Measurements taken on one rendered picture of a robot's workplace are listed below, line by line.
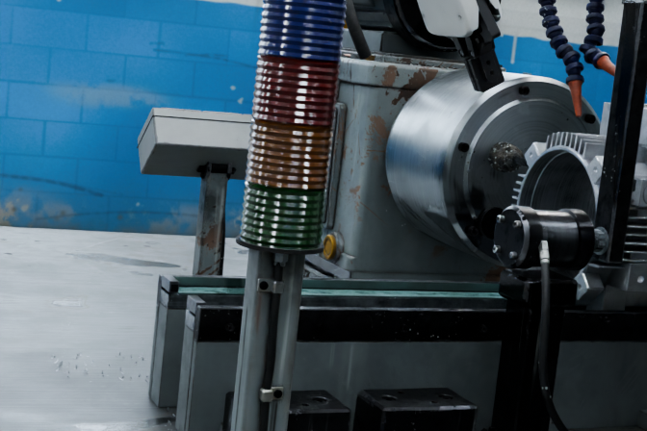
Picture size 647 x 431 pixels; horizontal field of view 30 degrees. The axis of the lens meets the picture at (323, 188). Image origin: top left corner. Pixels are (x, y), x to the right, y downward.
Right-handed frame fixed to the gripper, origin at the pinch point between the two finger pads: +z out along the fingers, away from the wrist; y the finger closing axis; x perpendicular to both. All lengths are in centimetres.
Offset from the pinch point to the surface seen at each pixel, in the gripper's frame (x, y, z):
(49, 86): 28, -550, 60
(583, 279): -3.8, 12.8, 21.5
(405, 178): -3.1, -26.0, 16.2
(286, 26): -32, 38, -21
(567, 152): 4.1, 4.3, 11.6
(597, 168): 2.1, 12.6, 11.4
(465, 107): 4.2, -16.6, 8.2
